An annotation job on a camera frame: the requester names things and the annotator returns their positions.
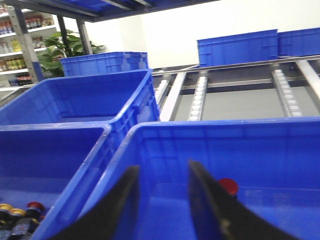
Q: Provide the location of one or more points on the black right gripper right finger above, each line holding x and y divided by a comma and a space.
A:
216, 215

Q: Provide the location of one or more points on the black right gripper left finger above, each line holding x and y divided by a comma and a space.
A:
114, 217

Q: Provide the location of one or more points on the red mushroom push button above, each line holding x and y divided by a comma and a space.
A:
230, 186

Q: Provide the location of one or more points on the yellow mushroom push button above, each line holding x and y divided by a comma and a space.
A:
5, 220

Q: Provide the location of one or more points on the red push button lying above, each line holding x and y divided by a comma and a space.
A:
28, 224

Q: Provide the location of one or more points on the right blue plastic bin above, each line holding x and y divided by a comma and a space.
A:
275, 163

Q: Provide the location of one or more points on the blue plastic bin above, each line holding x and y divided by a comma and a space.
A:
275, 163
56, 166

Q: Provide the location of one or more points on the left blue plastic bin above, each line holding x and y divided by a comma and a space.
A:
56, 166

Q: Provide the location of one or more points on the yellow push button upright left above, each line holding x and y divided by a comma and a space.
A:
15, 215

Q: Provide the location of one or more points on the rear left blue bin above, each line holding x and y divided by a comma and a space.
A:
121, 100

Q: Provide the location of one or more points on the roller conveyor track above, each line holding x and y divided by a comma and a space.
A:
285, 87

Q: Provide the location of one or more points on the rear right blue bin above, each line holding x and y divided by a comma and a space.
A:
104, 63

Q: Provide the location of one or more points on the green potted plant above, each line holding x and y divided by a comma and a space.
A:
55, 49

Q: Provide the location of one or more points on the far blue crate on conveyor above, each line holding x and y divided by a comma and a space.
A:
237, 49

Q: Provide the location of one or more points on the far right blue crate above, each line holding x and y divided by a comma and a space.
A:
299, 43

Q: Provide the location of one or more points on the shelf with bottles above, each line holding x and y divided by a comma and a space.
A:
13, 65

